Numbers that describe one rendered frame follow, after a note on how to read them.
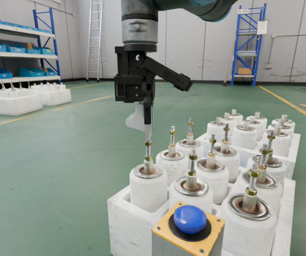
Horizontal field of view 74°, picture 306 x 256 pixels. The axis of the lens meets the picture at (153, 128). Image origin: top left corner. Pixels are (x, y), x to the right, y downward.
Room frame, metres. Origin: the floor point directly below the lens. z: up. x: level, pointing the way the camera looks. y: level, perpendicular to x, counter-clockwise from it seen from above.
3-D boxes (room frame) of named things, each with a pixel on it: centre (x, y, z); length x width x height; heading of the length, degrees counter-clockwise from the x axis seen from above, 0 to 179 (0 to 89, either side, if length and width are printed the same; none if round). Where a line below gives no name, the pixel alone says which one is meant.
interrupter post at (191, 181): (0.39, -0.08, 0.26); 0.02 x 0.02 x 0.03
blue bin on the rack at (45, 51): (5.74, 2.94, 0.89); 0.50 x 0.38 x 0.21; 70
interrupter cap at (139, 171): (0.46, 0.01, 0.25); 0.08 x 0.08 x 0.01
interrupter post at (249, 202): (0.33, -0.18, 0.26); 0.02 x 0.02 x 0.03
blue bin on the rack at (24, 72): (5.33, 3.07, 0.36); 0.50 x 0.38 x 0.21; 70
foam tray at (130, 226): (0.49, -0.15, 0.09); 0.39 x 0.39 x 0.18; 55
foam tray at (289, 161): (0.93, -0.47, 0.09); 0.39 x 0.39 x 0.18; 53
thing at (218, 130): (0.91, -0.30, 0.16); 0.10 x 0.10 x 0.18
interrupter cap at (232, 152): (0.59, -0.22, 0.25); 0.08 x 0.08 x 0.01
